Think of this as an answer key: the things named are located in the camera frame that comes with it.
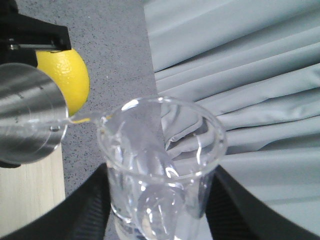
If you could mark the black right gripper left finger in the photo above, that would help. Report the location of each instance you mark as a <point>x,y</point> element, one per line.
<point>83,215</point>

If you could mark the wooden cutting board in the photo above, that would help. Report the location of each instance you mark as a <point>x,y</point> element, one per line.
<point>31,190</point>

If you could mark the steel double jigger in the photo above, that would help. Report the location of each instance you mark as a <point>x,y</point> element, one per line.
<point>29,101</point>

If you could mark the clear glass beaker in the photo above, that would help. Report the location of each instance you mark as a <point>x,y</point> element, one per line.
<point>161,154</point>

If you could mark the grey curtain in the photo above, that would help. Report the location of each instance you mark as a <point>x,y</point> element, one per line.
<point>255,65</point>

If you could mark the yellow lemon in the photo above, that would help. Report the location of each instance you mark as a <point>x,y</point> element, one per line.
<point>69,71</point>

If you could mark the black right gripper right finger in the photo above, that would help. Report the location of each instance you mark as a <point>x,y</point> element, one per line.
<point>233,213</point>

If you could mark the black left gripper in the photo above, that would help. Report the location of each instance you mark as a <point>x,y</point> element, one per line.
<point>19,32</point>

